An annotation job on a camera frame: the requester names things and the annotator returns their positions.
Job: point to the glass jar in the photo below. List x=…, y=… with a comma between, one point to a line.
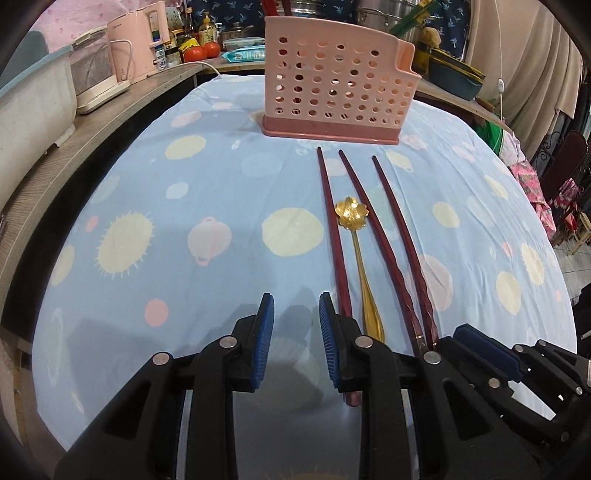
x=172, y=57

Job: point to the green bag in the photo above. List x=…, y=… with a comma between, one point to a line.
x=496, y=138

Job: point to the pink perforated utensil basket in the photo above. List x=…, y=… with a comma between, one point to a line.
x=323, y=69

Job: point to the dark sauce bottle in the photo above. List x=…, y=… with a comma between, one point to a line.
x=189, y=23

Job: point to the small pot with glass lid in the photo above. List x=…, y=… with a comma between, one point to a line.
x=236, y=32

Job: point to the dark chair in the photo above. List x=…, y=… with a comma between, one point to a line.
x=568, y=161

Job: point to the steel steamer pot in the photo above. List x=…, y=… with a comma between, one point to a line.
x=378, y=14

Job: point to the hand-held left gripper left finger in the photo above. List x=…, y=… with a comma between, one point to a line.
x=263, y=341

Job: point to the red tomato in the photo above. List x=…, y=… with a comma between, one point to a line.
x=212, y=50
x=194, y=54

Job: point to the dark red chopstick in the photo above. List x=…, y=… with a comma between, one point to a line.
x=286, y=5
x=390, y=207
x=328, y=207
x=383, y=254

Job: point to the beige curtain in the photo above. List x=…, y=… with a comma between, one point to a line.
x=531, y=55

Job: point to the clear food container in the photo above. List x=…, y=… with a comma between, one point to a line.
x=244, y=43

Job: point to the blue dotted tablecloth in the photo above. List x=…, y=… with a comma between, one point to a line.
x=184, y=184

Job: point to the pink electric kettle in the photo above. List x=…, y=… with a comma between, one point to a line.
x=138, y=37

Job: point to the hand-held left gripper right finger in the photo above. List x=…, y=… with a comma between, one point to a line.
x=328, y=341

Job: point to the pink printed cloth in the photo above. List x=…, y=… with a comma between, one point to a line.
x=74, y=23

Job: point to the navy floral cloth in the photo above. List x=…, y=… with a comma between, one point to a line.
x=240, y=9

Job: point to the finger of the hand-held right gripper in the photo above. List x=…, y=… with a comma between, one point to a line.
x=531, y=401
x=489, y=346

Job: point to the gold flower spoon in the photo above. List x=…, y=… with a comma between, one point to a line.
x=352, y=212

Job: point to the stacked blue yellow-rimmed bowls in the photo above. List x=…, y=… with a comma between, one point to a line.
x=452, y=78

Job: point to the white tub with teal lid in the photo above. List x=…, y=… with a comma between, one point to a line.
x=32, y=124

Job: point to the teal wet wipe packet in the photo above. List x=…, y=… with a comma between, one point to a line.
x=244, y=55

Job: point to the pink patterned cloth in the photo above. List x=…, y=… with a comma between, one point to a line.
x=531, y=184

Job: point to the bright red chopstick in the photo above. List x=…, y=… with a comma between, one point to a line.
x=270, y=7

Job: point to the cooking oil bottle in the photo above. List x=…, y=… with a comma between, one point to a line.
x=207, y=30

